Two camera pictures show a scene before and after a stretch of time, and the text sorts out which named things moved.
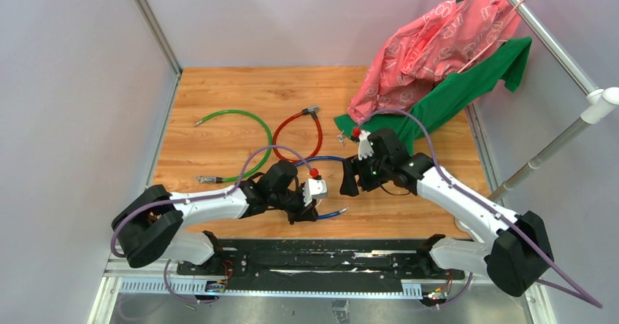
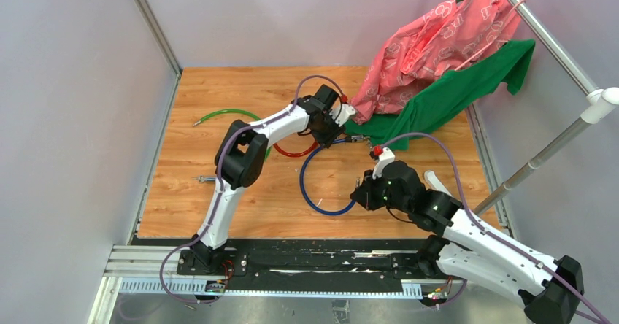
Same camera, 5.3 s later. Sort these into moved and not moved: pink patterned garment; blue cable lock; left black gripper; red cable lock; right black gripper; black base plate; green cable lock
Moved: right black gripper; blue cable lock; red cable lock; left black gripper
Not moved: black base plate; green cable lock; pink patterned garment
